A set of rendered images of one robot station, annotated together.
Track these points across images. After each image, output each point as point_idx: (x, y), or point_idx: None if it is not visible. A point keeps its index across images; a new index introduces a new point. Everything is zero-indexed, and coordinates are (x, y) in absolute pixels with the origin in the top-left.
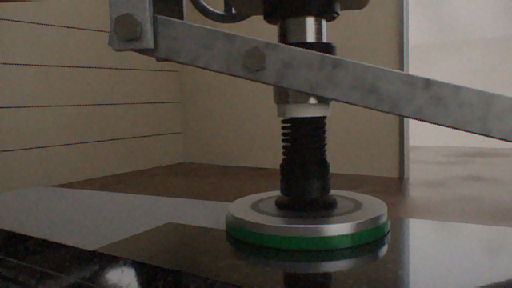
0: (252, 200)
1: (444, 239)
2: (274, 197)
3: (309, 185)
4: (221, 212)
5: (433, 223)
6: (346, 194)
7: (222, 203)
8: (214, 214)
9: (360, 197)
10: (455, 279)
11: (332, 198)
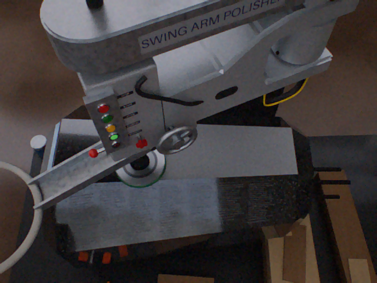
0: (159, 160)
1: None
2: (154, 167)
3: None
4: (174, 165)
5: (103, 179)
6: (132, 180)
7: (182, 176)
8: (175, 162)
9: (125, 177)
10: (96, 141)
11: (131, 164)
